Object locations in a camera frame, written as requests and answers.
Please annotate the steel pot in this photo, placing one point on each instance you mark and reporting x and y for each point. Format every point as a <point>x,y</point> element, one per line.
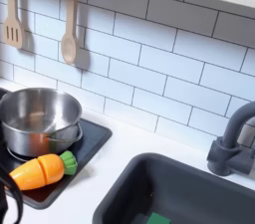
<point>61,135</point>

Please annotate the orange toy carrot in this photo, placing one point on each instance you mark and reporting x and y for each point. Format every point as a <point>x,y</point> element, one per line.
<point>33,176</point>

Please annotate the black stove top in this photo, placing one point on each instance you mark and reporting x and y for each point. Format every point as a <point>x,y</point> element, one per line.
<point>91,136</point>

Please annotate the wooden spoon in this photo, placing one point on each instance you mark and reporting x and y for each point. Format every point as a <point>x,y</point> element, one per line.
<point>69,48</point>

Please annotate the dark grey sink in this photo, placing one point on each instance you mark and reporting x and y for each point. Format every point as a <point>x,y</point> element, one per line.
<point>186,194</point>

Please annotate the dark grey tap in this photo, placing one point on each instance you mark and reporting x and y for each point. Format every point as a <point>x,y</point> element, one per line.
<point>225,158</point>

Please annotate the green block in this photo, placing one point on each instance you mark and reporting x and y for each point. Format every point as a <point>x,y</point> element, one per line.
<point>158,218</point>

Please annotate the slotted wooden spatula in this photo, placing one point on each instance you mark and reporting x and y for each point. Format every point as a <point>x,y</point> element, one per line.
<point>12,2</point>

